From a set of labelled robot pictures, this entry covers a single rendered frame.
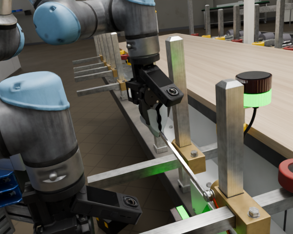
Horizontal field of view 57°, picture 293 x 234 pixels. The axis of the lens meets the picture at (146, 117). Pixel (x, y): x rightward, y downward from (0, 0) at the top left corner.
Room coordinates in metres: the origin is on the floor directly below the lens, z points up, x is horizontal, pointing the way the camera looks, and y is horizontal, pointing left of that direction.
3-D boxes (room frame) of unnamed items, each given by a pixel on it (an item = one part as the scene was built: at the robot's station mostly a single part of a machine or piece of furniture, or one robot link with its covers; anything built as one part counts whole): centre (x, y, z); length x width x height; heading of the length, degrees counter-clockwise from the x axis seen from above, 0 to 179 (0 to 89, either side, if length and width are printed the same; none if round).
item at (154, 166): (0.63, -0.04, 0.83); 0.43 x 0.03 x 0.04; 103
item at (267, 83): (0.45, -0.20, 1.09); 0.06 x 0.06 x 0.02
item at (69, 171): (0.33, 0.14, 1.04); 0.08 x 0.08 x 0.05
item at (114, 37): (1.66, 0.12, 0.88); 0.03 x 0.03 x 0.48; 13
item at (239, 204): (0.42, -0.16, 0.85); 0.13 x 0.06 x 0.05; 13
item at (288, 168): (0.43, -0.29, 0.85); 0.08 x 0.08 x 0.11
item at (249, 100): (0.45, -0.20, 1.07); 0.06 x 0.06 x 0.02
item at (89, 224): (0.33, 0.15, 0.96); 0.09 x 0.08 x 0.12; 103
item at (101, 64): (2.34, 0.34, 0.81); 0.43 x 0.03 x 0.04; 103
